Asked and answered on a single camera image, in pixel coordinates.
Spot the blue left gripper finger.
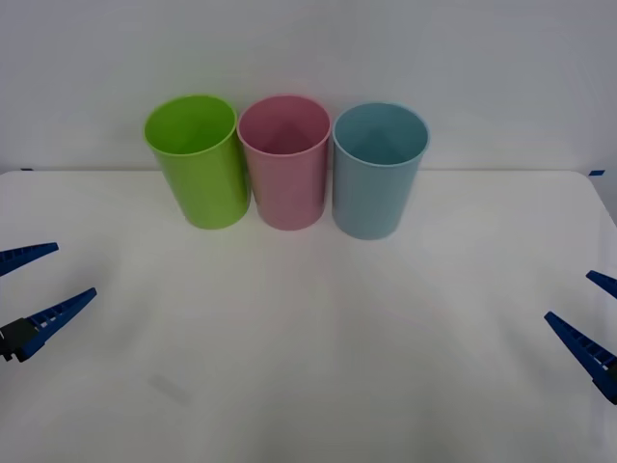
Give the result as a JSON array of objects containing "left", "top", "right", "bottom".
[
  {"left": 0, "top": 241, "right": 61, "bottom": 278},
  {"left": 0, "top": 286, "right": 98, "bottom": 364}
]

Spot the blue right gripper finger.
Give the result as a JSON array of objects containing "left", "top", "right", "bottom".
[
  {"left": 544, "top": 311, "right": 617, "bottom": 406},
  {"left": 585, "top": 270, "right": 617, "bottom": 297}
]

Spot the yellow-green plastic bin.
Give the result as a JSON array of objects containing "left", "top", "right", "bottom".
[{"left": 143, "top": 94, "right": 253, "bottom": 231}]

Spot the pale blue plastic bin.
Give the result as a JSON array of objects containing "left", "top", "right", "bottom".
[{"left": 330, "top": 100, "right": 431, "bottom": 241}]

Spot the pink plastic bin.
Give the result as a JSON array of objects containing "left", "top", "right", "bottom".
[{"left": 235, "top": 94, "right": 333, "bottom": 232}]

